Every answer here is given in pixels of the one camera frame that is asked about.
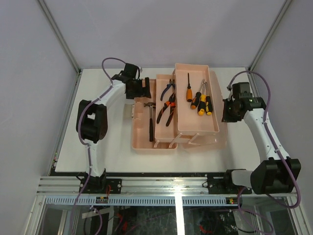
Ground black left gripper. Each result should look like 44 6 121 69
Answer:
126 77 150 100

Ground claw hammer black handle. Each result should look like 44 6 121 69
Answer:
144 102 156 142

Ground orange black handle pliers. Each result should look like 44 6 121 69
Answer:
156 92 177 127

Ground blue handle cutting pliers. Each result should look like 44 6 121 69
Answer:
160 79 176 101

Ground black orange tip screwdriver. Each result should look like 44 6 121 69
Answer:
191 79 205 110

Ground pink translucent plastic toolbox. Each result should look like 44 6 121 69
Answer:
131 64 227 154

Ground small orange handle screwdriver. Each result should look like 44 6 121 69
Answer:
186 73 193 102

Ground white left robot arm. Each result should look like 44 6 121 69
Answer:
76 63 151 193

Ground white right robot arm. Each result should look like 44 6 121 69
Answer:
207 82 301 195

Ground right aluminium corner post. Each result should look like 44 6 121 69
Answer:
248 0 293 71

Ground aluminium corner post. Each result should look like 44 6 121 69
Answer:
36 0 81 74
248 0 293 71

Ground aluminium front rail frame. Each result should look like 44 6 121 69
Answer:
37 176 238 196

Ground left aluminium corner post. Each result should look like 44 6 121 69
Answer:
36 0 81 74

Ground slotted grey cable duct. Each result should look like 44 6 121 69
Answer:
46 195 227 206

